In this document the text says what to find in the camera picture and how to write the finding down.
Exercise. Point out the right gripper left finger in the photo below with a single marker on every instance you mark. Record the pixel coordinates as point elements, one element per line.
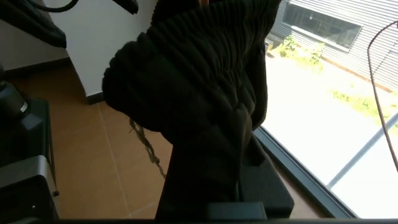
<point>236,211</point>

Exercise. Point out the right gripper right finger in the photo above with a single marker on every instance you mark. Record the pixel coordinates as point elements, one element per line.
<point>270,189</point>

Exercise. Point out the black shorts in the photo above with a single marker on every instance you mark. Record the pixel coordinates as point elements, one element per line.
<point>192,77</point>

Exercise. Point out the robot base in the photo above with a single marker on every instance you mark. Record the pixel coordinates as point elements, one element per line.
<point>25,174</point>

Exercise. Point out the window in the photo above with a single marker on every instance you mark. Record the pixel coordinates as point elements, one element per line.
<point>311,182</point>

